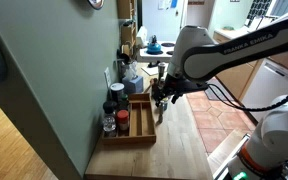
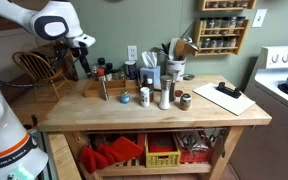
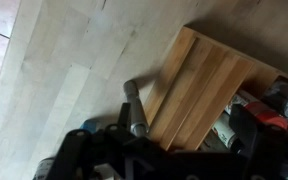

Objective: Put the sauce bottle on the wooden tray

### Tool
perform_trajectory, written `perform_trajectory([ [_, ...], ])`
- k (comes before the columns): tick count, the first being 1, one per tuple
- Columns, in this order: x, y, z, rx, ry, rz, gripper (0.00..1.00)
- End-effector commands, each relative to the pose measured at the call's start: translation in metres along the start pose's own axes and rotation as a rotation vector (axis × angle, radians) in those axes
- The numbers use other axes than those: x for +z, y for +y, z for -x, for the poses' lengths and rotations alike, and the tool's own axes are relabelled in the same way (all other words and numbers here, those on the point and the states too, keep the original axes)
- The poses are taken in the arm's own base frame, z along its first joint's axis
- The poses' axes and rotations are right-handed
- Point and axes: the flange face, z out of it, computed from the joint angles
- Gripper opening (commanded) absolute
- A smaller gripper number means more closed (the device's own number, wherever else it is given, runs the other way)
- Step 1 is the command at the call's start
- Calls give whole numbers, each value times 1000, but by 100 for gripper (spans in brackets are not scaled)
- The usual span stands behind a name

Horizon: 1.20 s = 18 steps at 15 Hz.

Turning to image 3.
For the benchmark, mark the tall metal grinder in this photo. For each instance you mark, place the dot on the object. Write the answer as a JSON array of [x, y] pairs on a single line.
[[138, 122]]

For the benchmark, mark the wooden tray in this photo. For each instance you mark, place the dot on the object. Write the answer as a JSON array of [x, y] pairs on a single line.
[[197, 81]]

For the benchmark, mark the white labelled bottle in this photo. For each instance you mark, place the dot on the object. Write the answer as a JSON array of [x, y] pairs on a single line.
[[225, 133]]

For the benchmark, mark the small blue jar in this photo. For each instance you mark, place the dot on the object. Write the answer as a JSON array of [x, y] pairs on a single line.
[[90, 125]]

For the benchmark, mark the red-capped sauce bottle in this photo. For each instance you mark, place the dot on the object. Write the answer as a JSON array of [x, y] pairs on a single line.
[[260, 110]]

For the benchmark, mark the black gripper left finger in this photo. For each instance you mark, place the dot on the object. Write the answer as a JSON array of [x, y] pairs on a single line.
[[70, 162]]

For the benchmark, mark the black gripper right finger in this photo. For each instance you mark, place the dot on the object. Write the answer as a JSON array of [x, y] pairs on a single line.
[[264, 144]]

